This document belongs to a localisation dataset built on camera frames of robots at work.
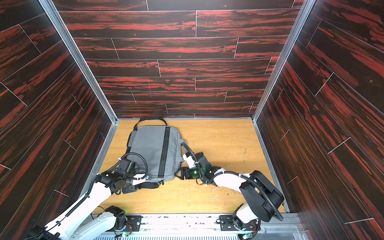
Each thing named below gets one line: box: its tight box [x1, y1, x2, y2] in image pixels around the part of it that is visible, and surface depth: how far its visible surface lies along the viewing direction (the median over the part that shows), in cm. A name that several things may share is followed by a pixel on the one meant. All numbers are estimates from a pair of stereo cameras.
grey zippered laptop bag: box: [126, 116, 187, 189], surface depth 99 cm
